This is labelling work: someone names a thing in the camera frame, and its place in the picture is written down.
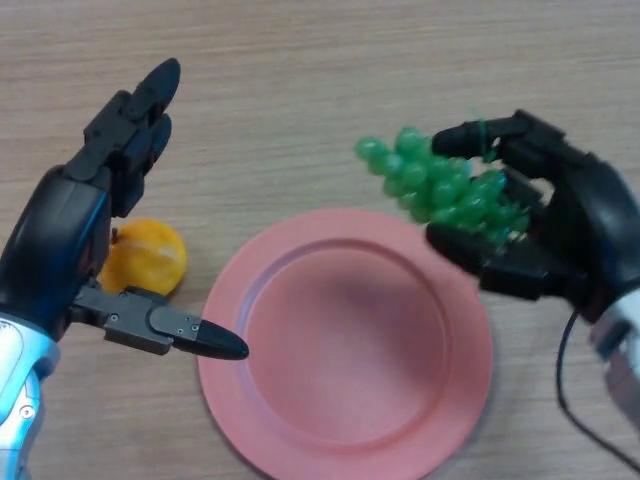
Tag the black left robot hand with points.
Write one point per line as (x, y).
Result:
(50, 240)

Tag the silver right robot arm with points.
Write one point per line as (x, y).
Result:
(622, 345)

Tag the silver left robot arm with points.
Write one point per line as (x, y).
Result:
(15, 390)

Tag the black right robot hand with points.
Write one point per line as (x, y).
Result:
(595, 225)

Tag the yellow pear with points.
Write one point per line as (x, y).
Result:
(150, 255)

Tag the green grape bunch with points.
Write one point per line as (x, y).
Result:
(440, 190)

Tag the pink round plate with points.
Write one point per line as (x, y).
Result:
(340, 360)

